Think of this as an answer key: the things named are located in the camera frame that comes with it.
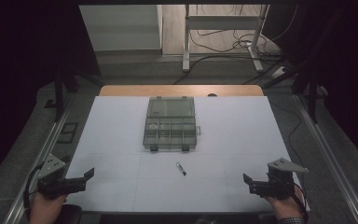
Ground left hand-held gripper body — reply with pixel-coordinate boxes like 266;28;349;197
36;153;87;201

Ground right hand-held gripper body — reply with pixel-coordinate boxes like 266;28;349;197
248;157;310;201

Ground person's right hand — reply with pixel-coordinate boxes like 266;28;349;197
263;184;306;222

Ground person's left hand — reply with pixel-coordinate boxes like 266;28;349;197
28;190;68;224

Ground white table cover sheet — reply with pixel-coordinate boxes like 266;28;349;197
64;95;311;217

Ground person's right sleeve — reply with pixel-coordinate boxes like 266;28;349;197
277;216;307;224

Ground small metal bit black tip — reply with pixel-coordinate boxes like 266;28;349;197
175;161;187;177

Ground black stand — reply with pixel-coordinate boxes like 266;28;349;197
263;46;329;124
44;66;104;123

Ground clear plastic organiser box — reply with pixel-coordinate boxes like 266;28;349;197
142;95;202;153

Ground white power strip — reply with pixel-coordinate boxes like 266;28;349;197
270;65;289;79

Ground white cabinet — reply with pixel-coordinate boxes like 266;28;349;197
78;4;164;52

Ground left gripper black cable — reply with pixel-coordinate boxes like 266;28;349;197
22;161;46;210

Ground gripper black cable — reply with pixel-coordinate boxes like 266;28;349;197
22;161;46;210
291;182;310;223

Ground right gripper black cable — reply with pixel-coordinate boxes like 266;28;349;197
291;182;310;223

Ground aluminium rail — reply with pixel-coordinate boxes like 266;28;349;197
293;93;358;224
2;94;76;224

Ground black rectangular frame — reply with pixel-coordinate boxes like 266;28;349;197
56;121;79;145

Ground black floor cable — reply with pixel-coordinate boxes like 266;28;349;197
271;100;306;171

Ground tangle of black floor cables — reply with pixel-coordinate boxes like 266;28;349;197
171;4;299;86

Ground white metal desk frame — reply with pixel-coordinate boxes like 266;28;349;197
182;4;270;74

